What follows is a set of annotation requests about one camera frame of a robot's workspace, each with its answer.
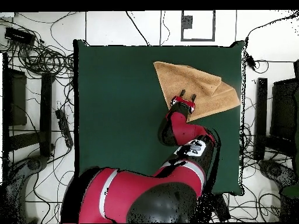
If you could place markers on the orange-brown terry towel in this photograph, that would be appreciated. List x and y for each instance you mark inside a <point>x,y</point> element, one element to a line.
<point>186,79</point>

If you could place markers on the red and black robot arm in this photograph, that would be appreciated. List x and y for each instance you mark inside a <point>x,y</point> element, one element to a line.
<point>140,193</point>

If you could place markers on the black flat box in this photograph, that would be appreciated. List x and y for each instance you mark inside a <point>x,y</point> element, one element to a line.
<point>223,207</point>

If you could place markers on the dark green table cloth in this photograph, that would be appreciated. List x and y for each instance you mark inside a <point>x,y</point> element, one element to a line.
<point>116,105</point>

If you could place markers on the grey stand foot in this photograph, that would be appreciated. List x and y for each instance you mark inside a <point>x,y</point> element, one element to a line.
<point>273,169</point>
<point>35,163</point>

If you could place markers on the black power strip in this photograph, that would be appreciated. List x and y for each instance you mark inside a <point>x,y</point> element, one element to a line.
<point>64,127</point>

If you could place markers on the black electronics box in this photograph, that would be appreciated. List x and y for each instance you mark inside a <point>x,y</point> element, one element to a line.
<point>19,36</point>

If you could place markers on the black stand frame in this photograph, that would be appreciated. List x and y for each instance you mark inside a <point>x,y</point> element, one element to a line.
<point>45,112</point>
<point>261,116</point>

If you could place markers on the grey rectangular frame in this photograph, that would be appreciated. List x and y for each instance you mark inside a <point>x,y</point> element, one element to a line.
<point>186,22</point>

